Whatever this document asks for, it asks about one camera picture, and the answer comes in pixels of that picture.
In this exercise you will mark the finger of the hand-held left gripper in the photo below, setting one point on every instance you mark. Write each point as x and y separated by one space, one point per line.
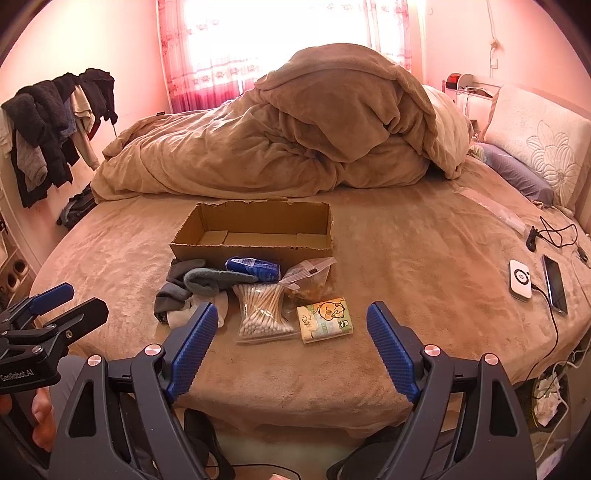
51 295
81 314

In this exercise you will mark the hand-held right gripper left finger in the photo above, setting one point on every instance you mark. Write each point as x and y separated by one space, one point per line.
194 350

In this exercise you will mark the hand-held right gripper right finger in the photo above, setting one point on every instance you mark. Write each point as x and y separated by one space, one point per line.
390 348

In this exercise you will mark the grey and white sock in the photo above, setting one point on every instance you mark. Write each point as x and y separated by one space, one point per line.
184 309

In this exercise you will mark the cartoon print tissue pack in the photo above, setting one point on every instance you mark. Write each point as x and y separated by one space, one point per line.
325 318

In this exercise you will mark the dark grey sock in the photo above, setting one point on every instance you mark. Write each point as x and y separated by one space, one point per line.
178 274

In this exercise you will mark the bag of cotton swabs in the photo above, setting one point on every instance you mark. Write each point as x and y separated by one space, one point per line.
265 311

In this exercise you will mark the blue tissue pack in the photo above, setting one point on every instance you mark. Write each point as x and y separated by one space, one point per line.
254 269

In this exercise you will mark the clear zip snack bag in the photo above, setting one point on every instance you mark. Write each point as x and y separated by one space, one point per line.
307 284

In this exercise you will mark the brown cardboard box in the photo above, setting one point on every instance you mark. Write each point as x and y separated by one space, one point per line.
258 251

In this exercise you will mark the person's left hand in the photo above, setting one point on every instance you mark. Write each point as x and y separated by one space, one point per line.
41 420

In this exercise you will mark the shoe rack with shoes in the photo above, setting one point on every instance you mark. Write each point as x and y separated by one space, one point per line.
14 270

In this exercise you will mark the person's grey trouser leg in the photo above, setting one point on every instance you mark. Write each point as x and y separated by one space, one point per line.
69 383

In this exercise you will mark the bed with brown sheet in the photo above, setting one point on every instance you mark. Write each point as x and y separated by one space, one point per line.
415 286

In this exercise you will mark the dark backpack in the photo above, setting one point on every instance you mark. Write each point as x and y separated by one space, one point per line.
76 205

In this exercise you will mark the white power bank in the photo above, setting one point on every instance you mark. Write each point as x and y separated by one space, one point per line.
520 279

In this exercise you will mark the clear plastic bag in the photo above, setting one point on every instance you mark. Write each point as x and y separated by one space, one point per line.
489 207

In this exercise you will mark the dark grey hanging coat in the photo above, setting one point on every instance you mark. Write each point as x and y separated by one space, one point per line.
41 120

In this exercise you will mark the black smartphone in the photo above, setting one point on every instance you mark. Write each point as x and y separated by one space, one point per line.
555 284

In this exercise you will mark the beige hanging shirt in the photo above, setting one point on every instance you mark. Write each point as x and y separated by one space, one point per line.
83 108

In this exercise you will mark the black hanging jacket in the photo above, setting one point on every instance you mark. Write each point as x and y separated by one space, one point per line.
99 90

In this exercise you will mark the purple pillow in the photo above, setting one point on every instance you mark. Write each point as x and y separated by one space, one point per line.
512 168

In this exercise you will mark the brown fleece duvet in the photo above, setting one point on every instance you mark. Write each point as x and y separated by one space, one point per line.
277 138

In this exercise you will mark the white floral pillow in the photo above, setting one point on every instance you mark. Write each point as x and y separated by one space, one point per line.
540 134

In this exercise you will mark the headboard shelf with items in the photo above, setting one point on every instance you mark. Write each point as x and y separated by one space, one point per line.
461 85

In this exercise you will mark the pink patterned curtain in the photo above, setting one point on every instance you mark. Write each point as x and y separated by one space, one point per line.
203 69

